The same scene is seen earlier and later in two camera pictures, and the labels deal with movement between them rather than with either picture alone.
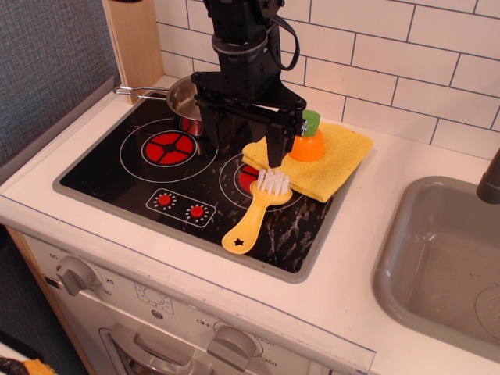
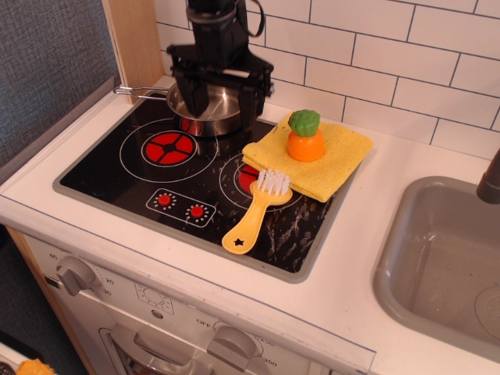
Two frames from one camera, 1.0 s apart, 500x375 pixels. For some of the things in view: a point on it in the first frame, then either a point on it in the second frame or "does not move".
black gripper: [248, 80] → [221, 45]
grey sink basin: [437, 262] does not move
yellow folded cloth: [313, 180] does not move
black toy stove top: [145, 170] does not move
